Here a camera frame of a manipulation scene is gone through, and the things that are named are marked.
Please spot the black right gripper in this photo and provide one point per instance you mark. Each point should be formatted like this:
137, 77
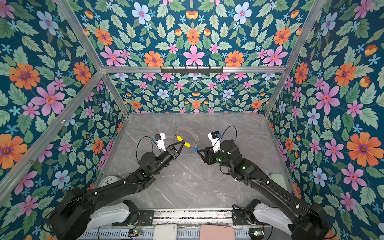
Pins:
209, 154

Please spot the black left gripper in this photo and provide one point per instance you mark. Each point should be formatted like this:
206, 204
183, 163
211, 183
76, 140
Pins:
172, 151

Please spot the silver metal keyring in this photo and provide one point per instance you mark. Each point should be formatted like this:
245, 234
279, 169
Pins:
187, 134

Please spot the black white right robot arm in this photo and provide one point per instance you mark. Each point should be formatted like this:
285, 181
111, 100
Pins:
290, 214

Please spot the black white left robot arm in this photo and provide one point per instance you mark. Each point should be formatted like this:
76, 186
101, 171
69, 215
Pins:
80, 211

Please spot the white alarm clock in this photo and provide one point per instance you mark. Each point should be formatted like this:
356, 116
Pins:
109, 180

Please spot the pink plastic box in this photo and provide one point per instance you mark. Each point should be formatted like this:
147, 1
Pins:
214, 232

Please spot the pale green sponge block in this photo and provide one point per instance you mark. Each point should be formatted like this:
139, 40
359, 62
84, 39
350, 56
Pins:
280, 180

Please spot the white plastic box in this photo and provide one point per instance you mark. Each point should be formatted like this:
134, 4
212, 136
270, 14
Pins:
165, 232

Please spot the right small circuit board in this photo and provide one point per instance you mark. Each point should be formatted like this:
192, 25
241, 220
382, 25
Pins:
256, 234

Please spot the small green circuit board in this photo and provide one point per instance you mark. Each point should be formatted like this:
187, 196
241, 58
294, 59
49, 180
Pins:
135, 233

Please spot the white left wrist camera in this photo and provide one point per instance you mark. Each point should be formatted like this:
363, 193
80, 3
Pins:
159, 140

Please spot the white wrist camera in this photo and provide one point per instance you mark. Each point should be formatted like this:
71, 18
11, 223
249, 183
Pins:
215, 138
159, 140

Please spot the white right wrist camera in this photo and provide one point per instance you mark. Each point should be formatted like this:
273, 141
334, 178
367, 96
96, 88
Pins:
215, 138

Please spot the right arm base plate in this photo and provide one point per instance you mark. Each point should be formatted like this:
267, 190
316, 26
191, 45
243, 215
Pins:
240, 218

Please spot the black wall hook rack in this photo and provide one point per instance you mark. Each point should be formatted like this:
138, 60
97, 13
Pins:
191, 70

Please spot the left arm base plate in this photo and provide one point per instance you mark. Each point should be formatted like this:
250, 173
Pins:
144, 217

